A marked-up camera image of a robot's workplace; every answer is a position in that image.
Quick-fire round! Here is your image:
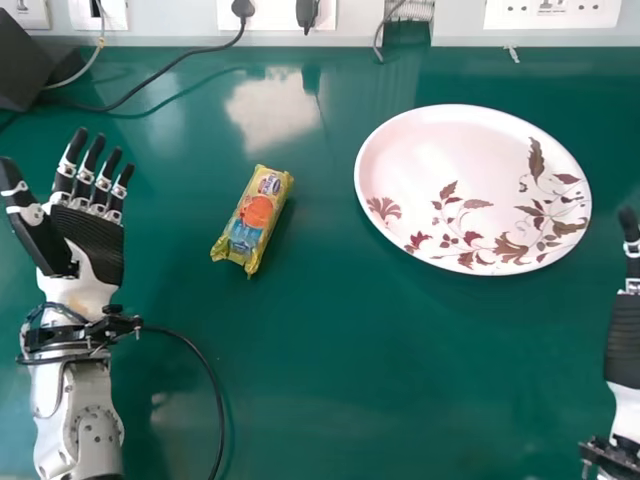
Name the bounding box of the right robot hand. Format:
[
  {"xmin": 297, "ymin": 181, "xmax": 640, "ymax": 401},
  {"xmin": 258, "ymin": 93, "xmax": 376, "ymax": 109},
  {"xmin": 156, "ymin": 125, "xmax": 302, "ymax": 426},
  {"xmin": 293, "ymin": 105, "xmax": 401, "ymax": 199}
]
[{"xmin": 578, "ymin": 204, "xmax": 640, "ymax": 480}]

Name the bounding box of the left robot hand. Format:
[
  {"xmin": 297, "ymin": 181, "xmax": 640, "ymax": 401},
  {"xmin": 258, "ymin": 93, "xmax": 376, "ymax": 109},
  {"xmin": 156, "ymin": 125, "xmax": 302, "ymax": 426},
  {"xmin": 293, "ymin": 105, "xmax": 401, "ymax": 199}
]
[{"xmin": 0, "ymin": 127, "xmax": 145, "ymax": 366}]

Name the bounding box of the yellow-green biscuit packet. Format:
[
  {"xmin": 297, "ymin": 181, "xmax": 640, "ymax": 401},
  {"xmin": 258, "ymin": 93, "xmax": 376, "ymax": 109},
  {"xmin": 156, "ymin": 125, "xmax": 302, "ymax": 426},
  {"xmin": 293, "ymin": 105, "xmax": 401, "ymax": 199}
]
[{"xmin": 209, "ymin": 163, "xmax": 296, "ymax": 280}]

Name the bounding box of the white plate brown leaf pattern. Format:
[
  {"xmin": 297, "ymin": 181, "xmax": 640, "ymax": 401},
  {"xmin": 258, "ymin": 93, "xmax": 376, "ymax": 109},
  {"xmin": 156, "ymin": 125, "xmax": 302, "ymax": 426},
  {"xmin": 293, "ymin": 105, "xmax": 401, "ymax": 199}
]
[{"xmin": 353, "ymin": 103, "xmax": 594, "ymax": 277}]

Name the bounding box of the black box device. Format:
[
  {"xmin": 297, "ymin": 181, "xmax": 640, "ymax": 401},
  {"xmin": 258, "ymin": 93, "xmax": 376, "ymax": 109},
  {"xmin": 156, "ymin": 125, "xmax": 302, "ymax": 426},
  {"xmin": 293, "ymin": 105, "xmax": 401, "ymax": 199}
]
[{"xmin": 0, "ymin": 8, "xmax": 85, "ymax": 112}]

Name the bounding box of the white socket strip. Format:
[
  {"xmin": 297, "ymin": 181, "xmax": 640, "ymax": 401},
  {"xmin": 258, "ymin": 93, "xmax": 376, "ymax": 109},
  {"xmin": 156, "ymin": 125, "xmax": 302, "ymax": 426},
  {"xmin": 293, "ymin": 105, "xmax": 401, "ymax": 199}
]
[
  {"xmin": 216, "ymin": 0, "xmax": 338, "ymax": 32},
  {"xmin": 482, "ymin": 0, "xmax": 625, "ymax": 30},
  {"xmin": 0, "ymin": 0, "xmax": 52, "ymax": 31}
]

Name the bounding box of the black power adapter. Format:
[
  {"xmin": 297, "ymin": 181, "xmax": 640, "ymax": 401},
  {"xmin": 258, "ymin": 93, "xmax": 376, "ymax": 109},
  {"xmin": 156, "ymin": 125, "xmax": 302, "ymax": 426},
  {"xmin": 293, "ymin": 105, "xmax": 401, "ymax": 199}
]
[{"xmin": 295, "ymin": 0, "xmax": 321, "ymax": 37}]

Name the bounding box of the grey cable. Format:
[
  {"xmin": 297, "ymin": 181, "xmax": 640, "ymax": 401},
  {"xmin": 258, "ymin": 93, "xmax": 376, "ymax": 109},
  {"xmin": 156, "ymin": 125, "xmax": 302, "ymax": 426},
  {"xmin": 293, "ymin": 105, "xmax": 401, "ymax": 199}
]
[{"xmin": 43, "ymin": 14, "xmax": 107, "ymax": 91}]

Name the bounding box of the black cable beside arm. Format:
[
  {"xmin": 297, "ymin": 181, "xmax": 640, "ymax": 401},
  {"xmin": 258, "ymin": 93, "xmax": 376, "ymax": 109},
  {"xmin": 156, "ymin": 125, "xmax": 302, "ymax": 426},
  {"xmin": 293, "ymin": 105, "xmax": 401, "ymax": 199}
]
[{"xmin": 134, "ymin": 324, "xmax": 228, "ymax": 480}]

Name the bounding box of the black plug with black cable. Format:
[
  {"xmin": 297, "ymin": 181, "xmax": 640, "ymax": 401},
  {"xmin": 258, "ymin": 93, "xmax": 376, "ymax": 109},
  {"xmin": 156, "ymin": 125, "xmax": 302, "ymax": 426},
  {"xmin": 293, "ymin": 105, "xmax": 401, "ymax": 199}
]
[{"xmin": 47, "ymin": 0, "xmax": 257, "ymax": 114}]

